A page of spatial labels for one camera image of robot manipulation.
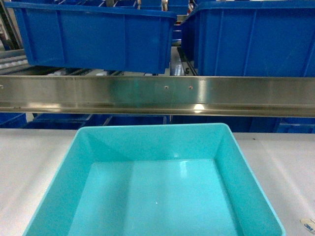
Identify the large blue bin right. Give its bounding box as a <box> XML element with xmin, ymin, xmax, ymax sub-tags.
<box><xmin>181</xmin><ymin>0</ymin><xmax>315</xmax><ymax>77</ymax></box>

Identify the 3M tape roll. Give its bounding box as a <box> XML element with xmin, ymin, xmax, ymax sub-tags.
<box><xmin>300</xmin><ymin>218</ymin><xmax>315</xmax><ymax>235</ymax></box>

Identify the stainless steel shelf rail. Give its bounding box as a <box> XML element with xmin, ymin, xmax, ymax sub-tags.
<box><xmin>0</xmin><ymin>75</ymin><xmax>315</xmax><ymax>118</ymax></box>

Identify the large blue bin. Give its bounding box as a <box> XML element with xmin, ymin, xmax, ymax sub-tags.
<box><xmin>5</xmin><ymin>0</ymin><xmax>177</xmax><ymax>74</ymax></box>
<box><xmin>181</xmin><ymin>0</ymin><xmax>315</xmax><ymax>77</ymax></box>

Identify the large blue bin left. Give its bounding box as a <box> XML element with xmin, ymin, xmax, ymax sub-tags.
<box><xmin>5</xmin><ymin>0</ymin><xmax>177</xmax><ymax>74</ymax></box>

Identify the teal plastic bin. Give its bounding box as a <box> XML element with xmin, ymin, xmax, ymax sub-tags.
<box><xmin>25</xmin><ymin>123</ymin><xmax>285</xmax><ymax>236</ymax></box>

